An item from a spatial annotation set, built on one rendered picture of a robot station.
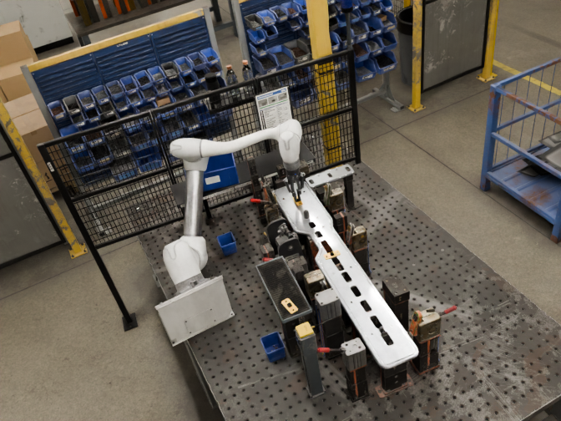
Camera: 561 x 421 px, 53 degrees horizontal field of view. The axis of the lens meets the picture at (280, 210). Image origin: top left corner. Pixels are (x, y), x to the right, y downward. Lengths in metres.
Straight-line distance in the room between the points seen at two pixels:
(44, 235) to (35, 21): 4.84
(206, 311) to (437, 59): 3.74
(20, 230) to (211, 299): 2.28
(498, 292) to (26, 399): 3.01
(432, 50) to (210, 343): 3.75
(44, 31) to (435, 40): 5.76
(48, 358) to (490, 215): 3.42
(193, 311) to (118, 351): 1.27
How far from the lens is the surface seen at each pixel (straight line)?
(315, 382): 2.67
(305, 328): 2.40
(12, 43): 6.99
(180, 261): 3.01
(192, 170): 3.22
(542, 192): 4.66
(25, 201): 4.72
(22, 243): 4.94
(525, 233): 4.53
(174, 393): 3.80
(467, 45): 6.09
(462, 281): 3.18
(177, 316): 2.96
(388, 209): 3.59
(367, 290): 2.72
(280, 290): 2.55
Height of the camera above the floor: 3.05
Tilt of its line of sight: 40 degrees down
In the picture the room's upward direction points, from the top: 11 degrees counter-clockwise
